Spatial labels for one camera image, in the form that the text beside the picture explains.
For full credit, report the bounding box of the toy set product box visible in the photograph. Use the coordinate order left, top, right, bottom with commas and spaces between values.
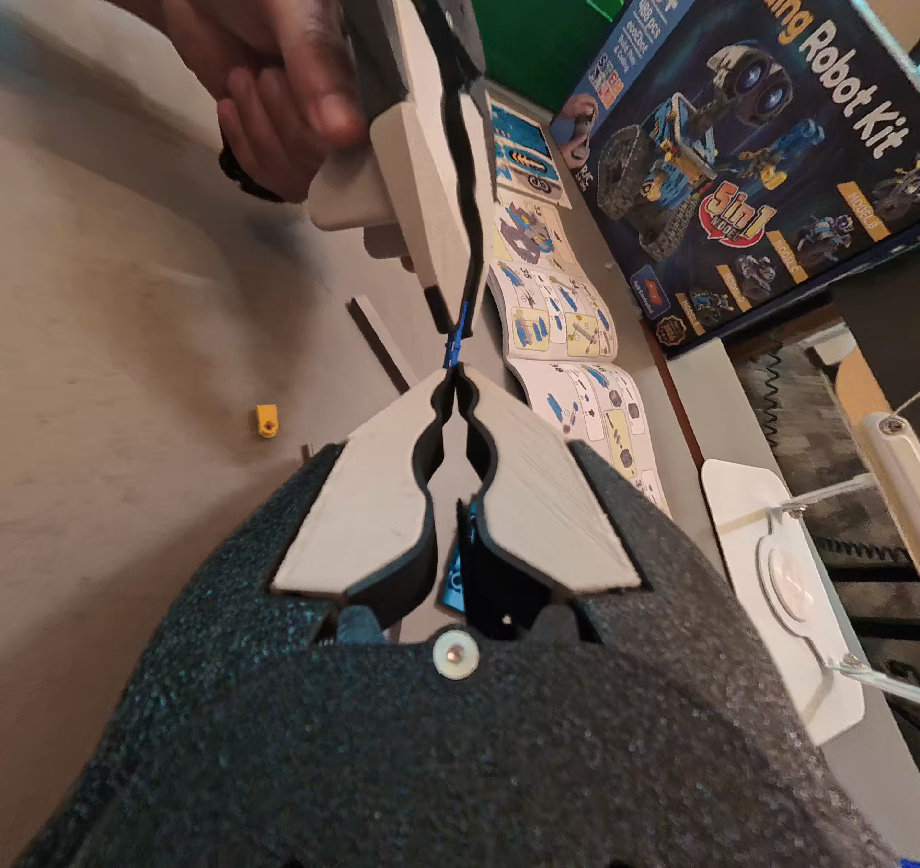
550, 0, 920, 360

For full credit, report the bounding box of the green plastic bin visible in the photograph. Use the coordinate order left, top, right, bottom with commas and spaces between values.
456, 0, 625, 113

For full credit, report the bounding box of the black coiled cable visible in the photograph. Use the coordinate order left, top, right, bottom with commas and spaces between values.
760, 349, 786, 454

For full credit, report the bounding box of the instruction booklet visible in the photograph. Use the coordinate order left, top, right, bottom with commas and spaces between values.
487, 189, 674, 518

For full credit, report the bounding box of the grey beam piece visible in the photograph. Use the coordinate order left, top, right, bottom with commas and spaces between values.
347, 295, 419, 395

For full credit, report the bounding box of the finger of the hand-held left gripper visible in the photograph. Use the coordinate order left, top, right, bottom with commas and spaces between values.
368, 0, 481, 333
456, 88, 499, 283

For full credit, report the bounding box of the white laptop stand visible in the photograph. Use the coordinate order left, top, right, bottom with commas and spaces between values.
701, 411, 920, 748

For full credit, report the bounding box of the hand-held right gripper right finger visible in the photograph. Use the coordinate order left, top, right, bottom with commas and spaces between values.
457, 364, 642, 628

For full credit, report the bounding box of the blue pin piece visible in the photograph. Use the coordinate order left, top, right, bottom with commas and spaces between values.
441, 299, 473, 375

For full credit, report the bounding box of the blue white printed sheet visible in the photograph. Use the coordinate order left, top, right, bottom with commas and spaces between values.
485, 88, 574, 210

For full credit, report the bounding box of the grey desk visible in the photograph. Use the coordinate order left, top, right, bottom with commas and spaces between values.
0, 0, 920, 868

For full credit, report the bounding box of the person's left hand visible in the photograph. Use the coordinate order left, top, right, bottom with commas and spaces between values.
158, 0, 368, 202

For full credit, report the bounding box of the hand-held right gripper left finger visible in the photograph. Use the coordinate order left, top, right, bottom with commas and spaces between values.
270, 367, 455, 629

